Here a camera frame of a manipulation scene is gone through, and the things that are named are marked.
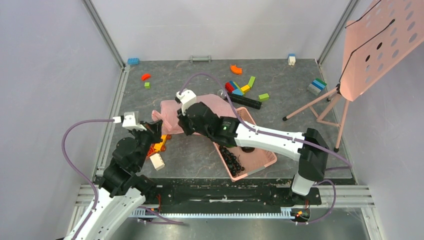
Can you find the grey metal handle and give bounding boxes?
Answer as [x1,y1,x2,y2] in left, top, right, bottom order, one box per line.
[189,55,212,63]

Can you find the red blue green brick cluster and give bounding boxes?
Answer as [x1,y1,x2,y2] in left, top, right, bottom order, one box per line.
[224,81,244,96]

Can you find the grey blue green brick stack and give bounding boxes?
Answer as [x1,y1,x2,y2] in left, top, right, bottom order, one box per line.
[307,78,327,96]

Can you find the yellow block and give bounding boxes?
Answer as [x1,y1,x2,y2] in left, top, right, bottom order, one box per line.
[240,85,251,95]

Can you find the pink plastic basket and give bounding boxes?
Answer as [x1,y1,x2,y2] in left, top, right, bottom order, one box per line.
[213,106,278,182]

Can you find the green block near microphone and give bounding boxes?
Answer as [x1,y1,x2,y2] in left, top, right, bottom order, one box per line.
[258,93,270,102]

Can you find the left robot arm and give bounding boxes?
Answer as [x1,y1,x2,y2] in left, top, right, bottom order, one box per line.
[65,120,163,240]

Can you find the blue brick at corner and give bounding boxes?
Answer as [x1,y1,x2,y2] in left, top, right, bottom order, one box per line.
[127,57,140,66]

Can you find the dark fake plum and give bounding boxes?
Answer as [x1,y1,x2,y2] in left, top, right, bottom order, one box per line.
[241,147,255,153]

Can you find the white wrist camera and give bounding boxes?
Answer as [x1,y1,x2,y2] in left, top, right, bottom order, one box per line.
[176,89,197,116]
[112,111,147,131]

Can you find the orange curved block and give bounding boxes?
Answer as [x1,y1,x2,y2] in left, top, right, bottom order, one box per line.
[230,65,243,75]

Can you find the tall green block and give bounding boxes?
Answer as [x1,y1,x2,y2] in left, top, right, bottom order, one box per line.
[247,76,256,88]

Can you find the yellow orange toy brick vehicle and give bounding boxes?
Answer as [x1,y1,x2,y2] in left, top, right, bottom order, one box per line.
[153,134,172,153]

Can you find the pink plastic bag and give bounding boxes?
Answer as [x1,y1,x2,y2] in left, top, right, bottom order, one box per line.
[151,94,237,136]

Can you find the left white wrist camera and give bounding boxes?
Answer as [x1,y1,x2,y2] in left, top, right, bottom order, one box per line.
[112,111,147,131]

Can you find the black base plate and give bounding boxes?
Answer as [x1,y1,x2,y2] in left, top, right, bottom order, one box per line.
[143,178,322,214]

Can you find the black microphone silver head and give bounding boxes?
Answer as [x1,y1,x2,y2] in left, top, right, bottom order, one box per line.
[217,89,262,110]

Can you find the red curved block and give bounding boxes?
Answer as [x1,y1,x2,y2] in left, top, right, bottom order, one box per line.
[140,73,151,82]

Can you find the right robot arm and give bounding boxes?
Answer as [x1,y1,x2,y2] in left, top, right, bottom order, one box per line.
[177,102,329,204]

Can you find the black fake grape bunch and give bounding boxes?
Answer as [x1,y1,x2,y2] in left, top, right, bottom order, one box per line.
[218,145,245,177]

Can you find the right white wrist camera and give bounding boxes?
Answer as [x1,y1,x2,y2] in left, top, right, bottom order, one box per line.
[176,89,197,116]

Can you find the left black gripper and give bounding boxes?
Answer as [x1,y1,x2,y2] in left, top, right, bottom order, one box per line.
[129,119,164,170]

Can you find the white toy brick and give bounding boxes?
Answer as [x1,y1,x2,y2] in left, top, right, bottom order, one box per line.
[149,153,165,171]

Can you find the blue white brick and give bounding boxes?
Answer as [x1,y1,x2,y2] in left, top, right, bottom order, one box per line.
[287,53,296,66]

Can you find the pink perforated music stand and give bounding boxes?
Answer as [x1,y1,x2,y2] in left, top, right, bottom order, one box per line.
[283,0,424,152]

